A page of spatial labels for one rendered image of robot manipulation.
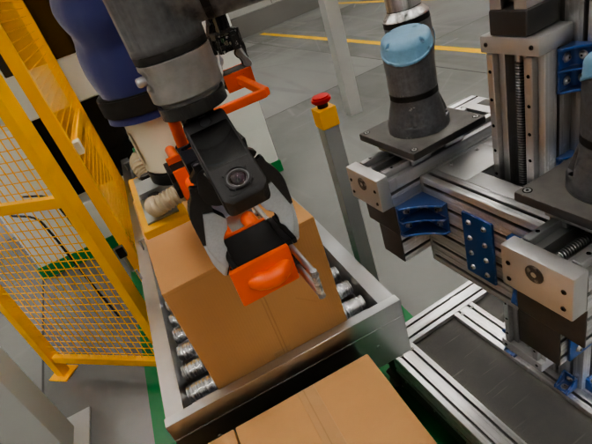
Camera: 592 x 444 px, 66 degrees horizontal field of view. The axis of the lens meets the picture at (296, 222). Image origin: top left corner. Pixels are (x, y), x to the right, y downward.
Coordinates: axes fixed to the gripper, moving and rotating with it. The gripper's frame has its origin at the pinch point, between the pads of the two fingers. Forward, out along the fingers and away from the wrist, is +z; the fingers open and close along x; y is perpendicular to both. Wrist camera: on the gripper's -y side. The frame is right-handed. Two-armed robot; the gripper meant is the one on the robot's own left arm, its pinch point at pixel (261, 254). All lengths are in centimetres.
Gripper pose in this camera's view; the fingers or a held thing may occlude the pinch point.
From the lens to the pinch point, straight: 55.8
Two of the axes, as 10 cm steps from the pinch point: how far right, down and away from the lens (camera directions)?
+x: -8.8, 4.4, -1.8
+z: 2.9, 8.0, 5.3
